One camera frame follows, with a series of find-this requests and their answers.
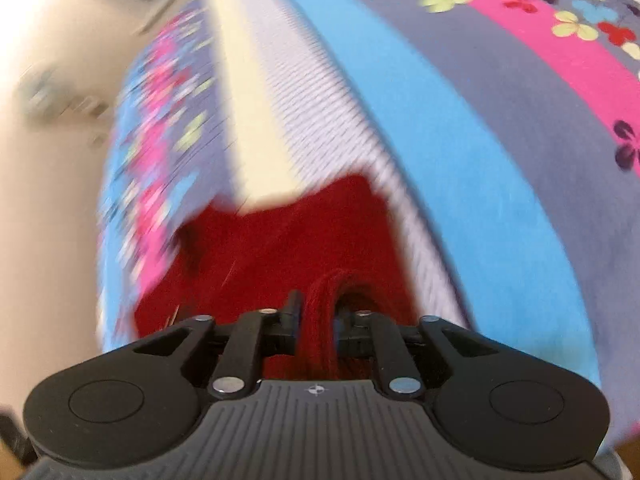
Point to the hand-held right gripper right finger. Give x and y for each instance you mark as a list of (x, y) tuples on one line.
[(342, 321)]

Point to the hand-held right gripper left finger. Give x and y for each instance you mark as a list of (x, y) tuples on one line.
[(295, 312)]

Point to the red knit sweater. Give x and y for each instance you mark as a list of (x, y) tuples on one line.
[(280, 255)]

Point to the striped floral printed blanket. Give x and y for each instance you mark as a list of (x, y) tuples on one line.
[(450, 135)]

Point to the white standing fan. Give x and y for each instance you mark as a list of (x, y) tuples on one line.
[(45, 92)]

